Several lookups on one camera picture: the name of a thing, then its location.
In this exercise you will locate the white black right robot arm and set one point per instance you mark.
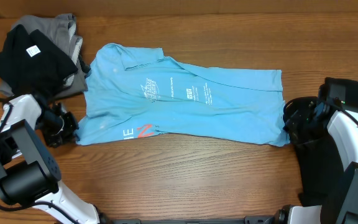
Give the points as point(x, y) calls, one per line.
point(341, 204)

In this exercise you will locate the light blue printed t-shirt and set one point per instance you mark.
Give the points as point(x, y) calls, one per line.
point(140, 92)

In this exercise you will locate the black cloth pile right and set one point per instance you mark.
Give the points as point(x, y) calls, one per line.
point(320, 164)

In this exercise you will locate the grey folded shirt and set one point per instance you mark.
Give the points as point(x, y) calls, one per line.
point(61, 30)

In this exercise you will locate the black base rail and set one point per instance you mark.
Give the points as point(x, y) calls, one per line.
point(264, 219)

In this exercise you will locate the black folded shirt with tag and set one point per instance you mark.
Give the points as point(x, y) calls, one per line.
point(32, 62)

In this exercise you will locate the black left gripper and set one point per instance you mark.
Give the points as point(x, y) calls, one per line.
point(67, 137)

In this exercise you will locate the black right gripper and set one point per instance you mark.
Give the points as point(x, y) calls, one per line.
point(291, 126)

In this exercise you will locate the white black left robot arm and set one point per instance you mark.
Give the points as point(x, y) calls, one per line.
point(29, 175)

